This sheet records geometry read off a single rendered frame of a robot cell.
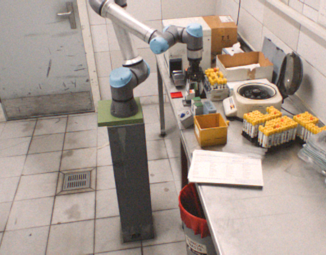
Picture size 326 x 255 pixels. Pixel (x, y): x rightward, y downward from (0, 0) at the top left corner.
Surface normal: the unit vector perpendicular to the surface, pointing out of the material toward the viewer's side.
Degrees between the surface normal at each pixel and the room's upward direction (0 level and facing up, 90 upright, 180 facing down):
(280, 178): 0
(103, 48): 90
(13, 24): 90
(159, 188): 0
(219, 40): 90
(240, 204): 0
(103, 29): 90
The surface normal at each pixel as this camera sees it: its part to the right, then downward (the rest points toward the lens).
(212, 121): 0.17, 0.51
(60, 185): -0.04, -0.85
